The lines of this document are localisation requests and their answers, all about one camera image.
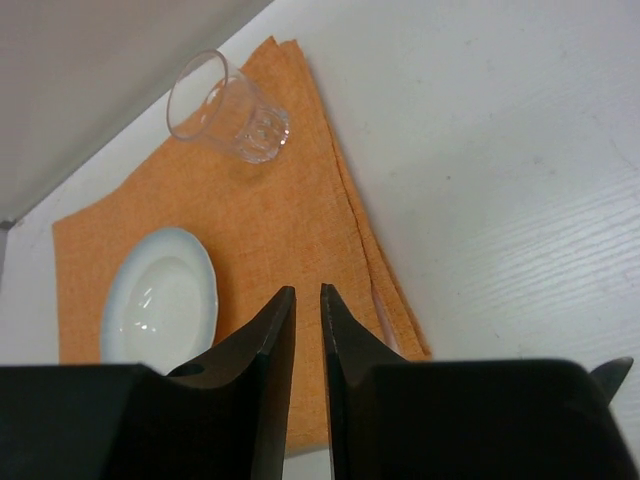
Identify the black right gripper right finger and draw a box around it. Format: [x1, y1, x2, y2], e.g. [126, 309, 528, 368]
[320, 284, 630, 479]

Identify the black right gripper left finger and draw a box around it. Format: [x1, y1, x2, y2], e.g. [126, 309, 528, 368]
[1, 286, 296, 479]

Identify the white round plate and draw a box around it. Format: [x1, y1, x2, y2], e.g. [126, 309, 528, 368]
[99, 227, 219, 375]

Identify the orange cloth placemat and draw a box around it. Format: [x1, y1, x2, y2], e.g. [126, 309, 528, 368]
[52, 38, 431, 455]

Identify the clear drinking glass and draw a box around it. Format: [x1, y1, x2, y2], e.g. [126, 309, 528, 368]
[165, 49, 290, 164]

